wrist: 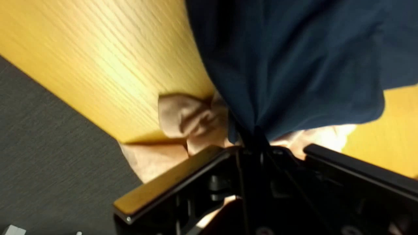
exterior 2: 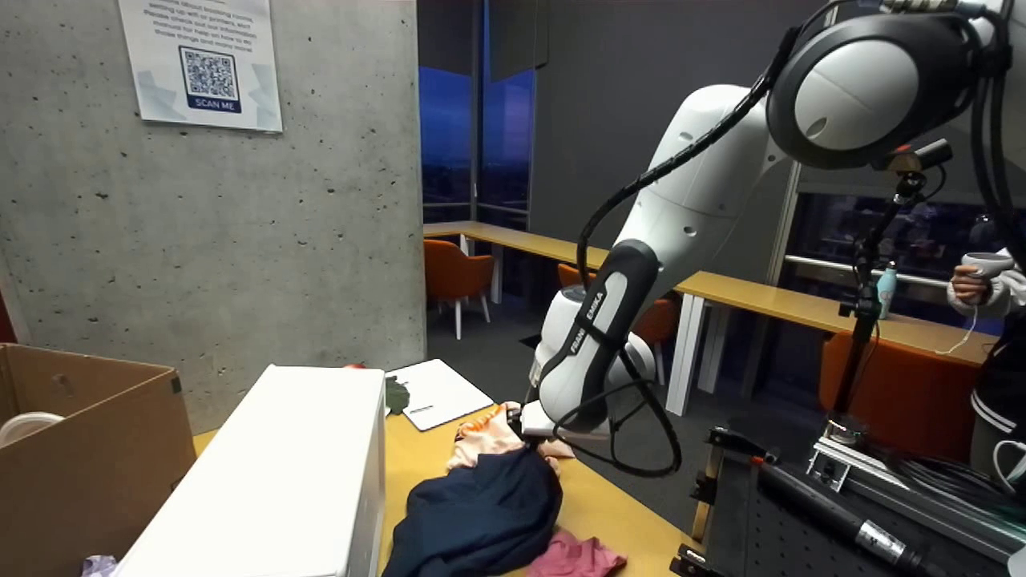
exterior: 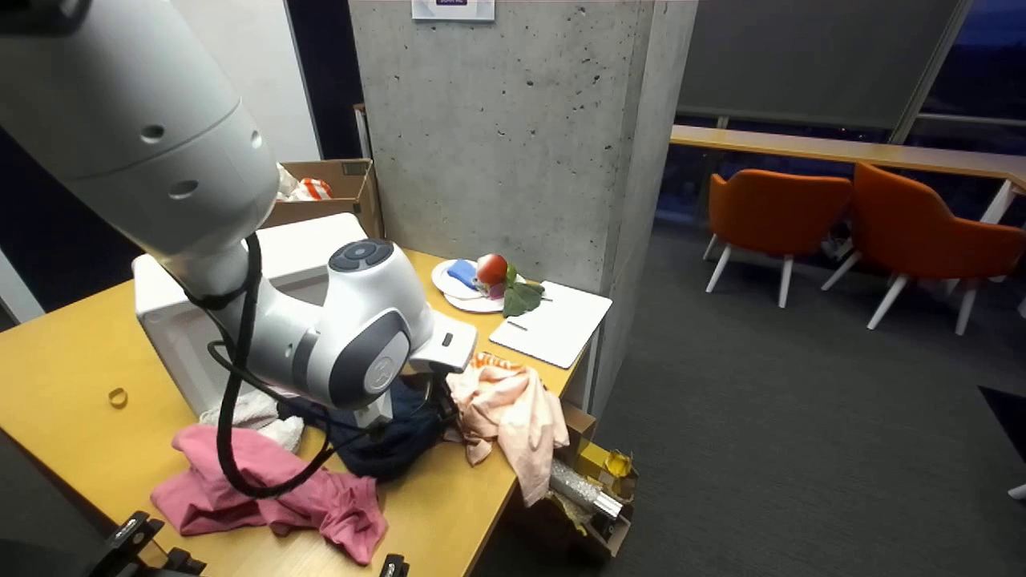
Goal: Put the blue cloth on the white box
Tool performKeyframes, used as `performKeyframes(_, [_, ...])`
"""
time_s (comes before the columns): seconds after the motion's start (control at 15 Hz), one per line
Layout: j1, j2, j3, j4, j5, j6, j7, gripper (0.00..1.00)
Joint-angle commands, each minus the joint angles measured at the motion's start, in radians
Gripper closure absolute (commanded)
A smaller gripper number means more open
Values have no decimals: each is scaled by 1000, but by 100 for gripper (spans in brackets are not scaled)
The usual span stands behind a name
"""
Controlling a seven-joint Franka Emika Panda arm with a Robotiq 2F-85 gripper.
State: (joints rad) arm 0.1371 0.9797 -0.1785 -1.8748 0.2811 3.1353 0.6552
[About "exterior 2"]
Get brown cardboard box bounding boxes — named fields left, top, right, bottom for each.
left=0, top=343, right=198, bottom=577

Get white paper sheet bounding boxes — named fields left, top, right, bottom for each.
left=386, top=355, right=498, bottom=436

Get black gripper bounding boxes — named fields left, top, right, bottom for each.
left=506, top=398, right=562, bottom=442

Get peach orange printed cloth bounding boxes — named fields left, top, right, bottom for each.
left=443, top=400, right=576, bottom=476

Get black metal cylinder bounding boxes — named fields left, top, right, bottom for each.
left=749, top=456, right=923, bottom=577

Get light blue clip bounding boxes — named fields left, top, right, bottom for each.
left=873, top=262, right=901, bottom=323

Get orange chair white legs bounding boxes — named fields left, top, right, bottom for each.
left=424, top=239, right=498, bottom=343
left=556, top=259, right=681, bottom=406

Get black perforated breadboard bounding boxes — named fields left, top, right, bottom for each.
left=671, top=423, right=1026, bottom=577

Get white handheld controller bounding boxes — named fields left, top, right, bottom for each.
left=960, top=246, right=1016, bottom=282

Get dark blue cloth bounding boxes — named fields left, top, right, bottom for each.
left=381, top=445, right=567, bottom=577

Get operator hand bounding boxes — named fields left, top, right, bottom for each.
left=945, top=262, right=994, bottom=311

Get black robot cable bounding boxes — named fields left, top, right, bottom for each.
left=529, top=0, right=848, bottom=481

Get long wooden counter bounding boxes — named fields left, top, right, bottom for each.
left=424, top=217, right=999, bottom=419

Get operator torso black jacket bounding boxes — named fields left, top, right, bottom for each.
left=964, top=306, right=1026, bottom=505

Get pink cloth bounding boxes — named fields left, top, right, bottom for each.
left=520, top=528, right=633, bottom=577

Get orange upholstered seat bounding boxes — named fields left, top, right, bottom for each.
left=816, top=329, right=980, bottom=465

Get aluminium rail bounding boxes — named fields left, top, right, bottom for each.
left=804, top=419, right=1026, bottom=541

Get white rectangular box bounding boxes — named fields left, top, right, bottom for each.
left=108, top=362, right=391, bottom=577

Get grey sleeved operator forearm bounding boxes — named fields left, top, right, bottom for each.
left=941, top=267, right=1026, bottom=326

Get window with dusk sky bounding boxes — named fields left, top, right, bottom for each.
left=417, top=0, right=540, bottom=231

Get black camera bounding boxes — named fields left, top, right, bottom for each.
left=881, top=136, right=956, bottom=180

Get white QR code poster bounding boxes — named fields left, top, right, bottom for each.
left=114, top=0, right=287, bottom=138

